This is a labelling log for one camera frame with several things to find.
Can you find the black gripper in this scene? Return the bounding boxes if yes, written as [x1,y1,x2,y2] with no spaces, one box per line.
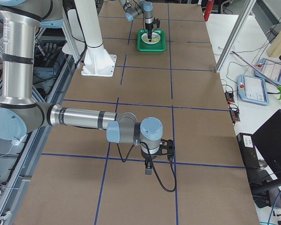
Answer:
[141,150,157,175]
[145,23,154,42]

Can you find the yellow plastic spoon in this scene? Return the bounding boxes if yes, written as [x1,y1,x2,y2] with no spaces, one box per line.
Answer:
[143,39,160,45]

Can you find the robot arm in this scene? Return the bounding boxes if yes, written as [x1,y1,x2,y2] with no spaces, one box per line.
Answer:
[119,0,155,42]
[0,0,163,174]

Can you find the pale green plastic fork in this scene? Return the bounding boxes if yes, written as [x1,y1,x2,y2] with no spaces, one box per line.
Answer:
[142,33,160,39]

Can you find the white round plate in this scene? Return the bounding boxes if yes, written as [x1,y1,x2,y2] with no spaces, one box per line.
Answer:
[141,32,161,41]

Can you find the green plastic tray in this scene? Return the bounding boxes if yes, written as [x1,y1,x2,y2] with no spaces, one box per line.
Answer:
[137,30,166,52]

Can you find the red cylinder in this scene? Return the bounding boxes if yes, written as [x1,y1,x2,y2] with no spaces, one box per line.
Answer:
[204,0,214,22]

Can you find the black desktop box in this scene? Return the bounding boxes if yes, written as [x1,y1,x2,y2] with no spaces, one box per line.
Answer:
[237,133,264,171]

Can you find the near blue teach pendant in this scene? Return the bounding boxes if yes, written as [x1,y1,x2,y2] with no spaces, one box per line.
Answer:
[237,75,269,105]

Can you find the blue teach pendant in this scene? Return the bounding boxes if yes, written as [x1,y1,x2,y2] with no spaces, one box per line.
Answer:
[237,75,269,105]
[256,58,281,85]

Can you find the black computer monitor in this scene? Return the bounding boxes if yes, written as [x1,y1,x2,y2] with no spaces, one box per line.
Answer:
[251,109,281,195]

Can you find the far blue teach pendant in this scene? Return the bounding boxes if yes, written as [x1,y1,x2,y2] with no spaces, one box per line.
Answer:
[256,58,281,85]

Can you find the metal reacher grabber tool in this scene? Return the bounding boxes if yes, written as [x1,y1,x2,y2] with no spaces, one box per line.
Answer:
[231,51,281,100]

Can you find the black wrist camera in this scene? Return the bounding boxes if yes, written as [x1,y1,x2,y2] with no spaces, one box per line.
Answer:
[159,139,175,162]
[152,17,160,29]

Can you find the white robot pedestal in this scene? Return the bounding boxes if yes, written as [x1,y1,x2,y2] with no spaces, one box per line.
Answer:
[75,0,117,77]

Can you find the aluminium frame post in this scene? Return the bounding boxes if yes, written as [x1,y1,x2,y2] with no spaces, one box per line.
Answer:
[215,0,256,72]

